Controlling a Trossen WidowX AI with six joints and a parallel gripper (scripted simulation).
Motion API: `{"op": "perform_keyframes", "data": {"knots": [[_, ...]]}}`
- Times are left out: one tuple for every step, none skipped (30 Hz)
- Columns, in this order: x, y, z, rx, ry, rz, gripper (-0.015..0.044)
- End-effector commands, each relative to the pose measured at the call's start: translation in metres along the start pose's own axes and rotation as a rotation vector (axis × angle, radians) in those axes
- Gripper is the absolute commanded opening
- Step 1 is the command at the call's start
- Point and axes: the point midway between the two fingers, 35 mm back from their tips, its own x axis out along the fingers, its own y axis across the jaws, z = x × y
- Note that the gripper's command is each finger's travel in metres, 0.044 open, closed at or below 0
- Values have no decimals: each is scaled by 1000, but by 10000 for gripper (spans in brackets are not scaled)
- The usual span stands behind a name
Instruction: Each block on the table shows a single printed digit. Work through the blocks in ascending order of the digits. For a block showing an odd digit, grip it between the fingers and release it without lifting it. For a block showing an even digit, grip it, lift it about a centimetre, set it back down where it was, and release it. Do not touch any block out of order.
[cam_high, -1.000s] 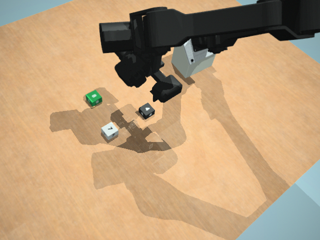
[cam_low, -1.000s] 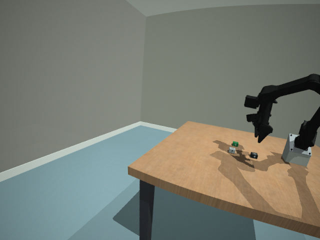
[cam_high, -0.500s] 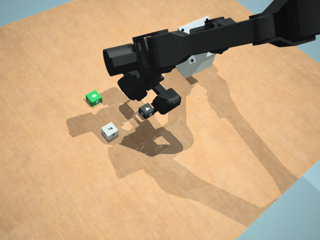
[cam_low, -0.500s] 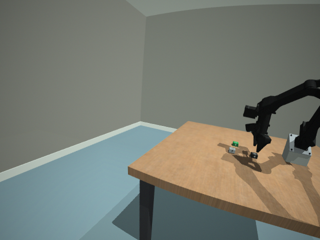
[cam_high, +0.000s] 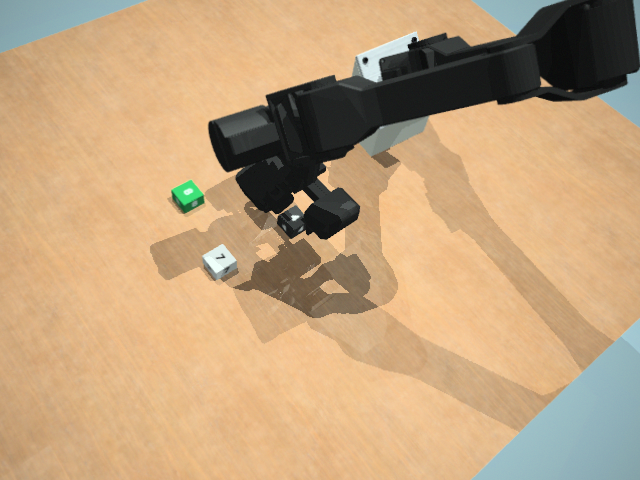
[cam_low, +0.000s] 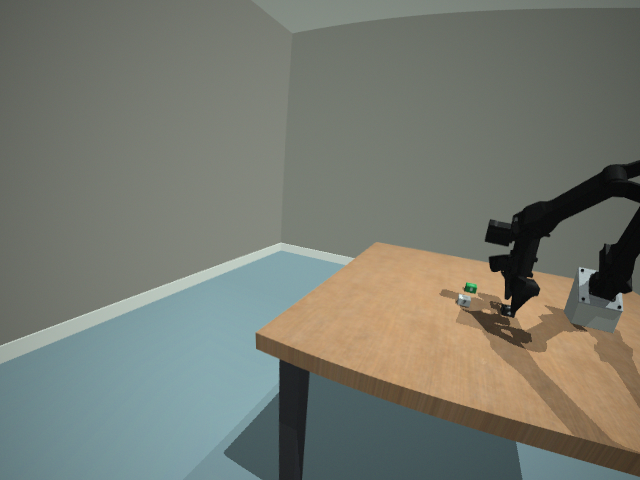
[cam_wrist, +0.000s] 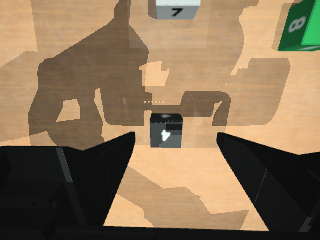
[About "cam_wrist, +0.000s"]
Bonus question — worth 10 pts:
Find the green block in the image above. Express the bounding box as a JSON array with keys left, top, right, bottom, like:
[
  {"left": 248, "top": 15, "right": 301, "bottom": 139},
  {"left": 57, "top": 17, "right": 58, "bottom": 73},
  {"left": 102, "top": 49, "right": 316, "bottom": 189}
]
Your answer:
[{"left": 278, "top": 0, "right": 320, "bottom": 51}]

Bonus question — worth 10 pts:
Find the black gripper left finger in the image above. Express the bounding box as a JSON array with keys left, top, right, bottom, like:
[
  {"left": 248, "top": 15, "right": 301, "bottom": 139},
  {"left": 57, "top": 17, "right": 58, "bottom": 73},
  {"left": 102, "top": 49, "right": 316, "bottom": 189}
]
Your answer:
[{"left": 0, "top": 132, "right": 136, "bottom": 226}]

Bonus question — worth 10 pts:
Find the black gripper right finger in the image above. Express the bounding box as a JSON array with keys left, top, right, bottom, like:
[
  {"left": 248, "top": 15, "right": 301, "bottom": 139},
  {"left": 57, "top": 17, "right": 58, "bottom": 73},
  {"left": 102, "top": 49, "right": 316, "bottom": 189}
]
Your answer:
[{"left": 216, "top": 132, "right": 320, "bottom": 232}]

